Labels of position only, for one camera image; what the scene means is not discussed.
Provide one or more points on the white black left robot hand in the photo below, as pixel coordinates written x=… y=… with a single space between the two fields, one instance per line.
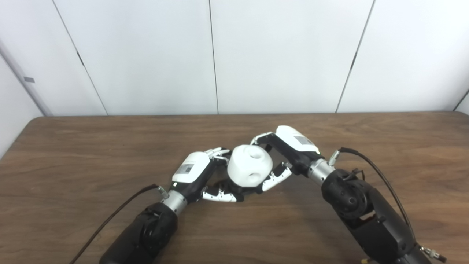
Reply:
x=192 y=168

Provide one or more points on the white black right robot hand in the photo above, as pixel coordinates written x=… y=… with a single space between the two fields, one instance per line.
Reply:
x=298 y=146

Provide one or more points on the black flanged holder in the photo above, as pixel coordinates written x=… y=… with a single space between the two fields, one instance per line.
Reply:
x=229 y=187

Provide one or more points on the round white piece with holes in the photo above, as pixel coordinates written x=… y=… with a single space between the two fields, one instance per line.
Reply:
x=249 y=165

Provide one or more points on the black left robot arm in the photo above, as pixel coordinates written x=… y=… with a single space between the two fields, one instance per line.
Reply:
x=146 y=234

